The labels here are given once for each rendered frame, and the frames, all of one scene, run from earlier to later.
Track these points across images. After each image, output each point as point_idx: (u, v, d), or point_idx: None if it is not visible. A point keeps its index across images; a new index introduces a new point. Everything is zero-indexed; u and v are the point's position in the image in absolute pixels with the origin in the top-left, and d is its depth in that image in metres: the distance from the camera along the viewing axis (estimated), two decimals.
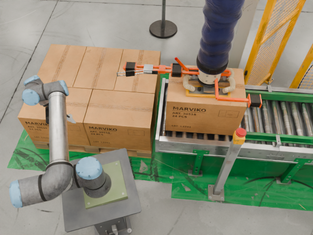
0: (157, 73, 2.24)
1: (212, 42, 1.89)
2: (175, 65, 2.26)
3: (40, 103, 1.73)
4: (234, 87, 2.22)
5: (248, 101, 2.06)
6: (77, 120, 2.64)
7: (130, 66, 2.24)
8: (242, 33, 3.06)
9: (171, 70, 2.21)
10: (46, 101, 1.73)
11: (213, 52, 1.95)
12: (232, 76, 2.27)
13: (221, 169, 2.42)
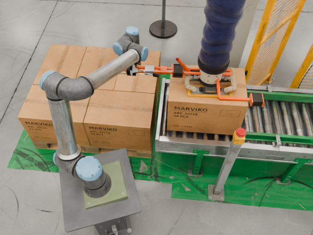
0: (158, 76, 2.22)
1: (213, 42, 1.89)
2: (177, 65, 2.26)
3: None
4: (236, 86, 2.23)
5: (251, 100, 2.06)
6: (77, 120, 2.64)
7: None
8: (242, 33, 3.06)
9: (172, 70, 2.21)
10: None
11: (214, 51, 1.95)
12: (233, 75, 2.27)
13: (221, 169, 2.42)
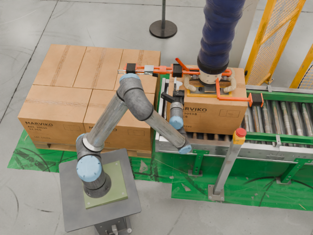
0: (157, 76, 2.22)
1: (212, 42, 1.89)
2: (176, 65, 2.26)
3: (170, 106, 2.02)
4: (235, 86, 2.23)
5: (250, 100, 2.06)
6: (77, 120, 2.64)
7: (131, 67, 2.23)
8: (242, 33, 3.06)
9: (172, 70, 2.21)
10: None
11: (214, 51, 1.95)
12: (233, 75, 2.27)
13: (221, 169, 2.42)
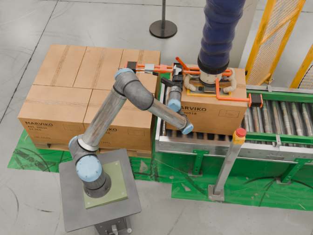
0: (158, 74, 2.23)
1: (213, 41, 1.90)
2: (177, 64, 2.27)
3: (169, 89, 2.12)
4: (235, 86, 2.23)
5: (249, 101, 2.06)
6: (77, 120, 2.64)
7: (132, 65, 2.25)
8: (242, 33, 3.06)
9: (172, 69, 2.22)
10: None
11: (214, 51, 1.96)
12: (233, 75, 2.27)
13: (221, 169, 2.42)
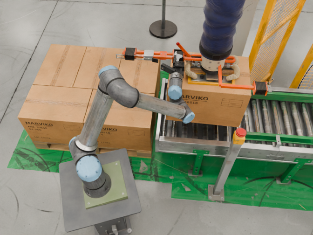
0: (157, 61, 2.12)
1: (215, 24, 1.79)
2: (177, 51, 2.16)
3: (170, 76, 2.01)
4: (239, 74, 2.12)
5: (254, 88, 1.95)
6: (77, 120, 2.64)
7: (130, 51, 2.14)
8: (242, 33, 3.06)
9: (172, 56, 2.11)
10: None
11: (217, 35, 1.85)
12: (236, 63, 2.17)
13: (221, 169, 2.42)
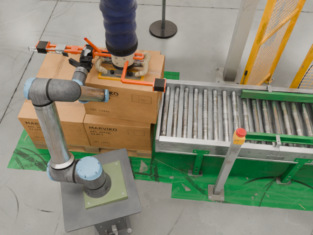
0: (67, 55, 2.17)
1: (109, 20, 1.84)
2: (89, 46, 2.21)
3: (74, 70, 2.06)
4: (146, 71, 2.17)
5: (153, 85, 2.00)
6: (77, 120, 2.64)
7: (42, 45, 2.19)
8: (242, 33, 3.06)
9: None
10: None
11: (114, 31, 1.90)
12: (146, 60, 2.21)
13: (221, 169, 2.42)
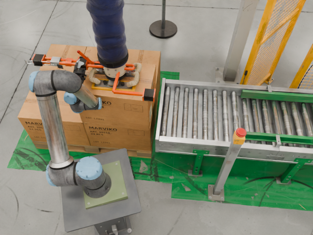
0: (62, 67, 2.28)
1: (99, 35, 1.94)
2: (82, 58, 2.31)
3: None
4: (138, 81, 2.27)
5: (142, 95, 2.10)
6: (77, 120, 2.64)
7: (38, 58, 2.30)
8: (242, 33, 3.06)
9: None
10: None
11: (104, 45, 2.00)
12: (138, 70, 2.32)
13: (221, 169, 2.42)
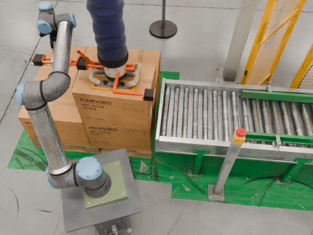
0: None
1: (99, 35, 1.94)
2: (82, 58, 2.31)
3: None
4: (138, 81, 2.27)
5: (142, 95, 2.10)
6: (77, 120, 2.64)
7: (38, 58, 2.30)
8: (242, 33, 3.06)
9: (75, 63, 2.27)
10: None
11: (104, 45, 2.00)
12: (138, 70, 2.32)
13: (221, 169, 2.42)
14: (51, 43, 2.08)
